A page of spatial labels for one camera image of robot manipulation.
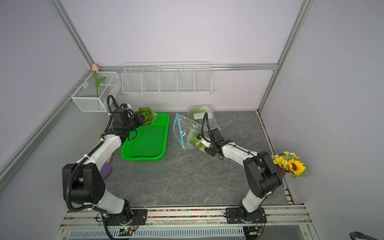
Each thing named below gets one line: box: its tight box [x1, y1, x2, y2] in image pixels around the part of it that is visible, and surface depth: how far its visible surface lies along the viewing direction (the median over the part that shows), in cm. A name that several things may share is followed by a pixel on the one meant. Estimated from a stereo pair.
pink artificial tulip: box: [92, 63, 107, 98], surface depth 92 cm
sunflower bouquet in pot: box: [271, 151, 310, 179], surface depth 67 cm
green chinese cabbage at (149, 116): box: [137, 107, 158, 127], surface depth 88 cm
